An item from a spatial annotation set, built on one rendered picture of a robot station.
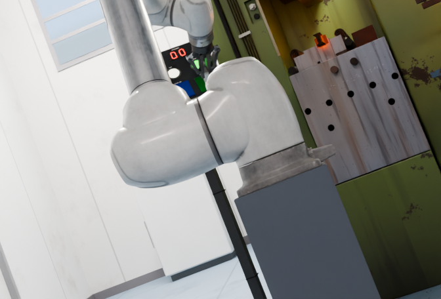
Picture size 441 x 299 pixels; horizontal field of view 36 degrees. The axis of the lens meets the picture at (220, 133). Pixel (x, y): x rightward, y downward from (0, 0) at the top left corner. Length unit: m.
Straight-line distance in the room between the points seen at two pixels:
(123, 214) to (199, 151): 5.11
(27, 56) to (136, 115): 5.41
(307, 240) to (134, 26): 0.63
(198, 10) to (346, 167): 0.83
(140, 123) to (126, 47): 0.22
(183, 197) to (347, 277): 4.32
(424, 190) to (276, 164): 1.26
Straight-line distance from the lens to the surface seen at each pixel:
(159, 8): 2.26
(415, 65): 2.77
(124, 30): 1.59
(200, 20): 2.26
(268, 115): 1.39
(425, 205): 2.59
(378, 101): 2.57
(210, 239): 5.65
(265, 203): 1.37
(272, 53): 2.83
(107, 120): 6.51
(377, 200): 2.59
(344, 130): 2.58
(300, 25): 3.16
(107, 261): 6.59
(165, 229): 5.71
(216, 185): 2.64
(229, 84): 1.40
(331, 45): 2.65
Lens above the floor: 0.65
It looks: 4 degrees up
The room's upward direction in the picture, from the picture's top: 21 degrees counter-clockwise
